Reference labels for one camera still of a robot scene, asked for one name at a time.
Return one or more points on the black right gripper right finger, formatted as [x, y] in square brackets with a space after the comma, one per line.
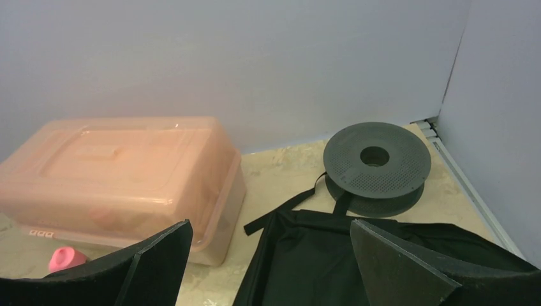
[439, 264]

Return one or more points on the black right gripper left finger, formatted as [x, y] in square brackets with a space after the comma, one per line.
[146, 273]

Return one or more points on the pink capped small bottle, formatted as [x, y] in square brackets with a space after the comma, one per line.
[65, 258]

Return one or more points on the black fabric student bag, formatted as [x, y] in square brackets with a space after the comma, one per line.
[303, 257]

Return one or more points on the translucent orange plastic storage box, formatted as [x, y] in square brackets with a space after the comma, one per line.
[118, 181]

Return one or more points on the dark grey filament spool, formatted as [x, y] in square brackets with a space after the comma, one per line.
[375, 169]

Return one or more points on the aluminium table edge rail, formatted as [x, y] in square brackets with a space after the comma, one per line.
[500, 236]

